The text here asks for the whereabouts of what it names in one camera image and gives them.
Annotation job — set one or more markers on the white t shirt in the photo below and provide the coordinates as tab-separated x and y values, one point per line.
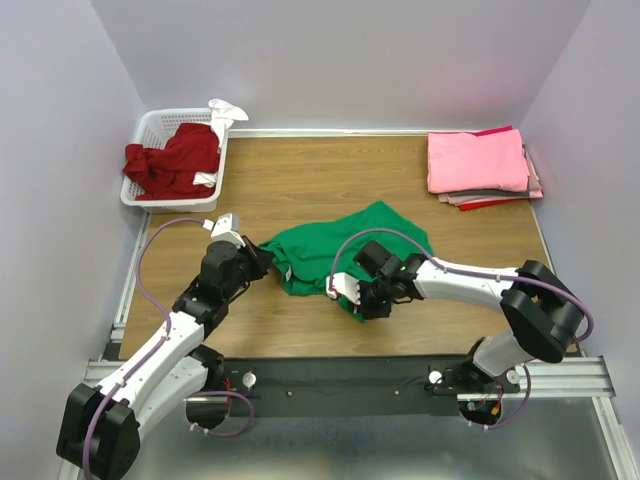
223	117

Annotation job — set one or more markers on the green t shirt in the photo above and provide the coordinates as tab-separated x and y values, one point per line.
304	254

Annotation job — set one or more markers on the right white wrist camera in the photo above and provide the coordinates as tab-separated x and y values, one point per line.
343	285

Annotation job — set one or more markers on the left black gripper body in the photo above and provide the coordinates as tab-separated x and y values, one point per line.
232	287

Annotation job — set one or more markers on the dark red t shirt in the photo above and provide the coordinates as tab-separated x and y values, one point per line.
168	173

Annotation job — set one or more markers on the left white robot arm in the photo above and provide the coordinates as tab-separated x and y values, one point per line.
104	425

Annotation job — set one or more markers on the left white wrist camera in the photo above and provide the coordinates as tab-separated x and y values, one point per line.
225	228

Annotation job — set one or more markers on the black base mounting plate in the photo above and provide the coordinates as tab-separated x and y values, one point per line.
433	385

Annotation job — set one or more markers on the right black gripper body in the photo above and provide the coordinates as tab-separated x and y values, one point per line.
375	298

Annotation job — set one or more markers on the white plastic laundry basket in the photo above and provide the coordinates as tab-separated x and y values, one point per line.
154	130

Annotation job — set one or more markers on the pink folded t shirt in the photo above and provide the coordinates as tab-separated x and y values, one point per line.
464	161

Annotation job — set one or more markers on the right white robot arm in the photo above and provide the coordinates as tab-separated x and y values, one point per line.
542	314

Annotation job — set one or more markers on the aluminium frame rail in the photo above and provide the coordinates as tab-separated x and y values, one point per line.
574	377

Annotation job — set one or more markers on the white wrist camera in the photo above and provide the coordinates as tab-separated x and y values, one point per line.
225	228
343	285

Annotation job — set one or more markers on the folded shirts stack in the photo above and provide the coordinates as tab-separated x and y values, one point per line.
474	199

